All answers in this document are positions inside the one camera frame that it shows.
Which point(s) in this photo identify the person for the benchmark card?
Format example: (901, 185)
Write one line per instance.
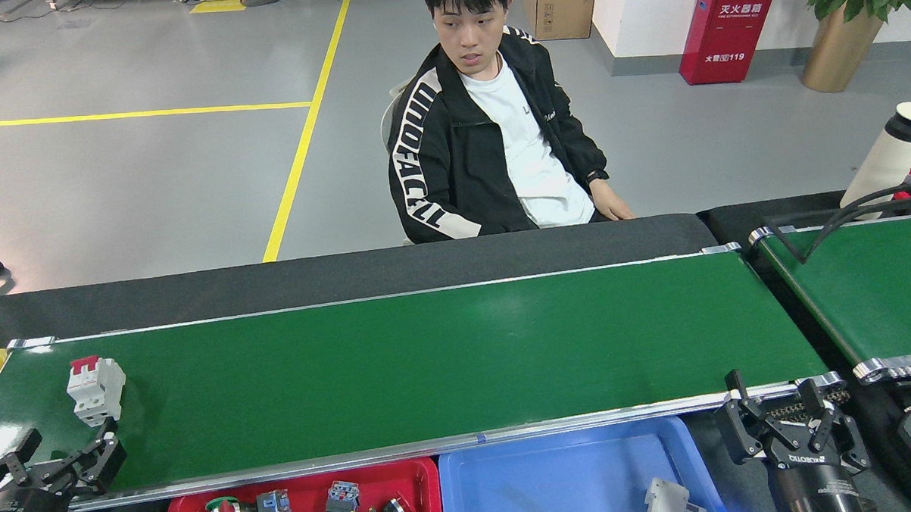
(437, 158)

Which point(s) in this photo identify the red plastic tray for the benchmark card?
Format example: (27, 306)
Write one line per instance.
(421, 477)

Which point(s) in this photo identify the white circuit breaker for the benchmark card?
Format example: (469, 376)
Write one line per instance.
(665, 502)
(96, 393)

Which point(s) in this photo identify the blue plastic tray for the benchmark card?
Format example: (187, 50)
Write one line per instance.
(547, 480)

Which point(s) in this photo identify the white cylinder with black cap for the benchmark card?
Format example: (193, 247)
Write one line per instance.
(880, 161)

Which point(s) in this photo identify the green push button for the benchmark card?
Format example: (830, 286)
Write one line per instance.
(214, 502)

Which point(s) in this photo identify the long green conveyor belt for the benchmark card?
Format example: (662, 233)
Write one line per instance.
(429, 363)

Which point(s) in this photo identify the green plant in gold pot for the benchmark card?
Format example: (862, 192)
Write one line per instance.
(839, 53)

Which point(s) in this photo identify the red push button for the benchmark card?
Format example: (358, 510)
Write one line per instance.
(273, 506)

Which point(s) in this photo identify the cardboard box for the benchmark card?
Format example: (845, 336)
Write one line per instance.
(560, 10)

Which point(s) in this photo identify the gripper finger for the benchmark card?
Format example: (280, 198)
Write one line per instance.
(12, 465)
(746, 431)
(99, 465)
(841, 439)

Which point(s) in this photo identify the red fire extinguisher box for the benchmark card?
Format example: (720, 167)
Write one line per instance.
(728, 42)

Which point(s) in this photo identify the person's left hand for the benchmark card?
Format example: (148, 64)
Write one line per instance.
(613, 205)

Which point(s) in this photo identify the black wristwatch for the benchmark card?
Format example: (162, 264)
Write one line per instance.
(597, 177)

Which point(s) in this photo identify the grey office chair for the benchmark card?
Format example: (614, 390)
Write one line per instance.
(387, 118)

